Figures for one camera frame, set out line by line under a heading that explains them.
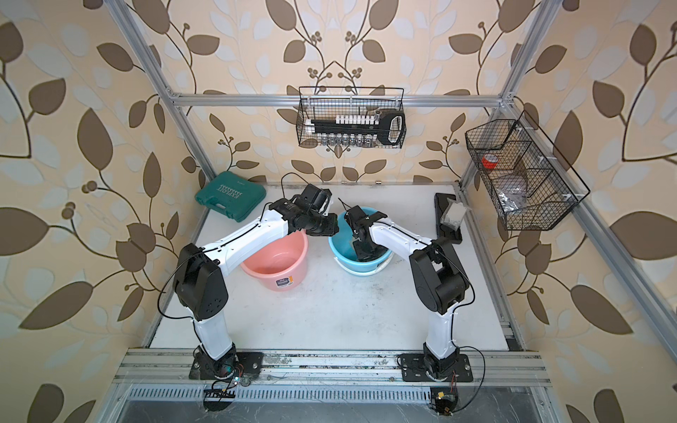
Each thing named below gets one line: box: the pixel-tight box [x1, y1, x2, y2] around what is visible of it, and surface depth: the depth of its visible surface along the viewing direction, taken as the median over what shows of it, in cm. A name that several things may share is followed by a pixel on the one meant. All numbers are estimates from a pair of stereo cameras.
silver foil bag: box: [496, 186, 529, 215], surface depth 73 cm
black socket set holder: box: [304, 111, 406, 147], surface depth 86 cm
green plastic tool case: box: [194, 170, 268, 223], surface depth 114 cm
